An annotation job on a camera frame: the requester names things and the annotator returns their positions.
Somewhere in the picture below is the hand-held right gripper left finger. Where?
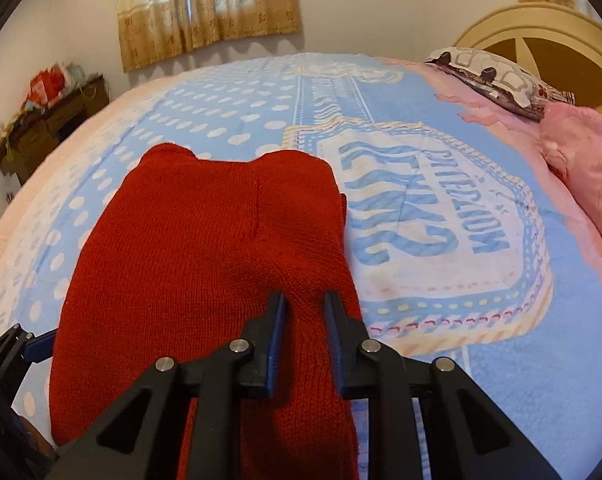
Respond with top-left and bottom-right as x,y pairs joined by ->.
46,291 -> 288,480

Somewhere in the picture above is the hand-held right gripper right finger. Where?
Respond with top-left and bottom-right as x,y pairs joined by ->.
323,291 -> 562,480

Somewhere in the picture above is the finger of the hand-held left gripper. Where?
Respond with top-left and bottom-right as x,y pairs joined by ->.
0,324 -> 56,401

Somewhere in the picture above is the red knitted sweater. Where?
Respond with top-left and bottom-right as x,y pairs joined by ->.
48,142 -> 364,480

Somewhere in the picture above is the blue printed blanket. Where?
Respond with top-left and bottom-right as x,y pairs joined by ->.
0,52 -> 602,480

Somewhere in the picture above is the colourful cloth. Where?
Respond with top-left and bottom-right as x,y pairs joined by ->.
0,105 -> 46,161

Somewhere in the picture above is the brown wooden desk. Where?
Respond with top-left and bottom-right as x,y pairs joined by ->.
0,76 -> 110,186

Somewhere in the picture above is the red gift bag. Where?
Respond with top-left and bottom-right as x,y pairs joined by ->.
30,71 -> 64,106

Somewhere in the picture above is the pale green bag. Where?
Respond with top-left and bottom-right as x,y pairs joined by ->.
56,62 -> 86,91

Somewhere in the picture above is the patterned grey pillow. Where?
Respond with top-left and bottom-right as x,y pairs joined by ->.
423,47 -> 576,122

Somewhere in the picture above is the pink quilt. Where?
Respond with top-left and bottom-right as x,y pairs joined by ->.
538,102 -> 602,221

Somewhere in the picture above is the cream wooden headboard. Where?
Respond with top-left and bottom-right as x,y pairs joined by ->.
453,4 -> 602,111

